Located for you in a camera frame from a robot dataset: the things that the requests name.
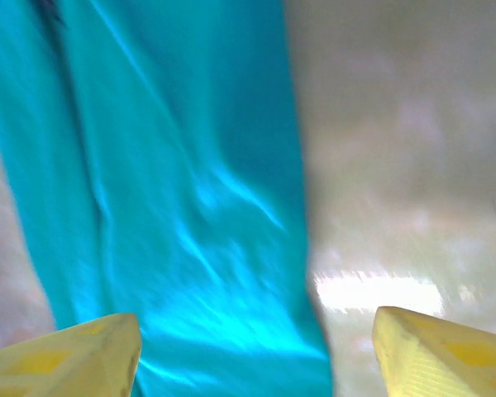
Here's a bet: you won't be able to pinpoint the teal printed t-shirt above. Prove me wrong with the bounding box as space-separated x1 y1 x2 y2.
0 0 336 397

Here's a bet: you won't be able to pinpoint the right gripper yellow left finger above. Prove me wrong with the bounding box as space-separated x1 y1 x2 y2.
0 312 143 397

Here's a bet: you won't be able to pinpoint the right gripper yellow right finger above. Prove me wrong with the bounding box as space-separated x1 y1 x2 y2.
371 305 496 397

